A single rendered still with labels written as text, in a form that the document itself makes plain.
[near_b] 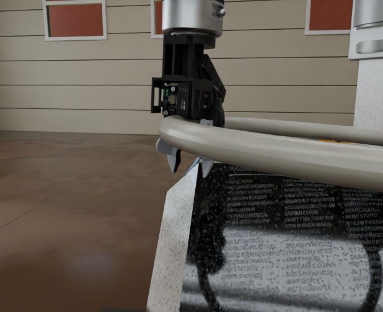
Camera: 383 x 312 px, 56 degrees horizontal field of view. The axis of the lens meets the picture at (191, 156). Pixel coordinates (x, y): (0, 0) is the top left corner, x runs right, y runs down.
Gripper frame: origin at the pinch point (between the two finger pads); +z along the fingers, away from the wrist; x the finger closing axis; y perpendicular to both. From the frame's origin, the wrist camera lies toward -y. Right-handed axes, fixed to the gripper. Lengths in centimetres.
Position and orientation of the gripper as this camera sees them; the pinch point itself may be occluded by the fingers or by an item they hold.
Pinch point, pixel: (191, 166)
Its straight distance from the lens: 58.5
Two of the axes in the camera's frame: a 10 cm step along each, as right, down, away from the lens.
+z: -0.5, 9.8, 1.7
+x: 8.8, 1.3, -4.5
